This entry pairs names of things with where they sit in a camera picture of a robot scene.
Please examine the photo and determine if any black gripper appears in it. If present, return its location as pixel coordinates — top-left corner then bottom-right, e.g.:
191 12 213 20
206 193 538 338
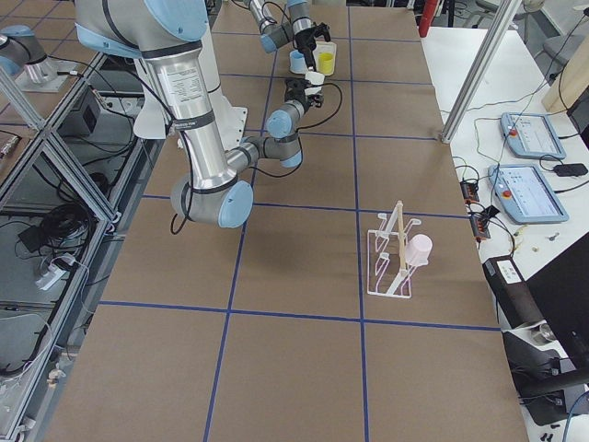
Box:
284 77 324 109
294 23 330 72

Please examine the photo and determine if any white plastic cup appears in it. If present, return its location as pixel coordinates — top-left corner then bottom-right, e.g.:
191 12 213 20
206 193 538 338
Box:
305 71 325 87

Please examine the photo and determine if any pink plastic cup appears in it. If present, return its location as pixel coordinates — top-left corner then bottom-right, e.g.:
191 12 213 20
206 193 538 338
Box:
405 234 433 267

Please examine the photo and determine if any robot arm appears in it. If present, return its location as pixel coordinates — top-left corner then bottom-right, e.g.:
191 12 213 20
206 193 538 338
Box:
75 1 329 228
243 0 331 71

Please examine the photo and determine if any yellow plastic cup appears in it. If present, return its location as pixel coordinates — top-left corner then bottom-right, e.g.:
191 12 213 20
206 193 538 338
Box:
318 52 335 76

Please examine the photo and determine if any blue plastic cup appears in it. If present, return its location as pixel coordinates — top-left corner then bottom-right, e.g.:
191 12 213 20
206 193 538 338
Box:
289 50 307 75

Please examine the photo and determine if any cream serving tray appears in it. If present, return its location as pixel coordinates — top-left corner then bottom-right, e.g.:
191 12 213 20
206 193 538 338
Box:
316 41 337 64

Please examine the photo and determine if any red fire extinguisher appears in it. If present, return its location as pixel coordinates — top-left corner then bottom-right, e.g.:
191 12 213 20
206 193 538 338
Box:
418 0 438 38

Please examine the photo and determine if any brown table mat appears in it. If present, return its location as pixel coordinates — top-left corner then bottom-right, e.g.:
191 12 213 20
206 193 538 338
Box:
45 7 527 441

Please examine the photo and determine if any far blue teach pendant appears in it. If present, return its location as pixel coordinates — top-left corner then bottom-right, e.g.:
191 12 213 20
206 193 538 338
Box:
500 112 566 160

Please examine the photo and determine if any blue teach pendant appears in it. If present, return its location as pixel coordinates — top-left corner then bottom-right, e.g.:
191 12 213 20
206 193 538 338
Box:
488 164 569 225
500 112 566 160

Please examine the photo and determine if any near blue teach pendant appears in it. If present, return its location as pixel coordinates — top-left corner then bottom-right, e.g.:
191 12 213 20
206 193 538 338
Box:
488 164 569 225

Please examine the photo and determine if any black power adapter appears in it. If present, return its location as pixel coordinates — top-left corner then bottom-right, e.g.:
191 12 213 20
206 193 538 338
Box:
552 163 588 177

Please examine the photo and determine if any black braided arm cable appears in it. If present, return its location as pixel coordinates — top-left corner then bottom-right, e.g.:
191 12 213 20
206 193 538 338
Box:
248 81 343 179

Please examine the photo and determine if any aluminium frame post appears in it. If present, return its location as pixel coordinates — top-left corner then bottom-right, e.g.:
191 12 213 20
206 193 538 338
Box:
440 0 521 144

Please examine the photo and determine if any white wire cup rack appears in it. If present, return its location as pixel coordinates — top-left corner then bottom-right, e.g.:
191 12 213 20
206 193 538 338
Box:
365 200 422 299

